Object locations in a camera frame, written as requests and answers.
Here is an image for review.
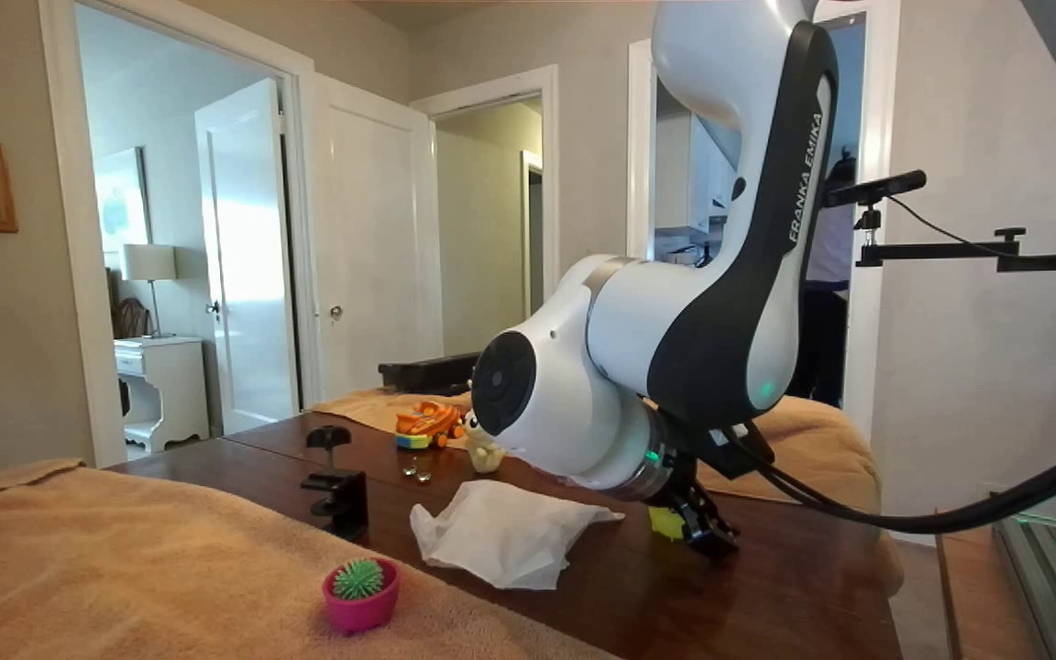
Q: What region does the white shade lamp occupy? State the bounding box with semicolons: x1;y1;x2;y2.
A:
123;240;185;342

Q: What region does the black stereo camera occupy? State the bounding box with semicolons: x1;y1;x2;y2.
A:
823;166;932;213

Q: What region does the pink bowl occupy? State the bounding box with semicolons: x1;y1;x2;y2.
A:
319;557;402;639

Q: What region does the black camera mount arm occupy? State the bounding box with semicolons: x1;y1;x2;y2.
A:
853;207;1056;277

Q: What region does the white panel door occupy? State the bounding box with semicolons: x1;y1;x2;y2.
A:
303;69;446;406
192;79;300;436

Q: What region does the long black case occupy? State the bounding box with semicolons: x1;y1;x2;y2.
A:
374;348;483;397

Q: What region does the tan terry towel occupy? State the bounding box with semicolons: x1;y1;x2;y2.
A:
0;456;615;660
313;384;886;519

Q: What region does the white dresser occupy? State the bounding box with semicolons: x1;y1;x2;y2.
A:
113;334;212;461

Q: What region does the white crumpled cloth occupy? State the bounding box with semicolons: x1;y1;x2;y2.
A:
406;478;629;595

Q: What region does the yellow bunny figure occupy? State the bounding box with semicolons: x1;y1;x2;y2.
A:
464;411;509;478

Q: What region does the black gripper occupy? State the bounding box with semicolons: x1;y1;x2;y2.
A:
651;439;742;563

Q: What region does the green spiky ball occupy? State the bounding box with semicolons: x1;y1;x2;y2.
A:
329;557;388;603

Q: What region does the person in blue shirt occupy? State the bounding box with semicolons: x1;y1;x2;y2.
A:
795;145;857;411

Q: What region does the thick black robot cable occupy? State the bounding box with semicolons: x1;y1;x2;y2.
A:
753;430;1056;540

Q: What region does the small wooden side table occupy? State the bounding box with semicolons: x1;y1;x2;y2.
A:
932;525;1045;660

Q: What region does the framed wall mirror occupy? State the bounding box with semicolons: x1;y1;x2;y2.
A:
93;145;154;284

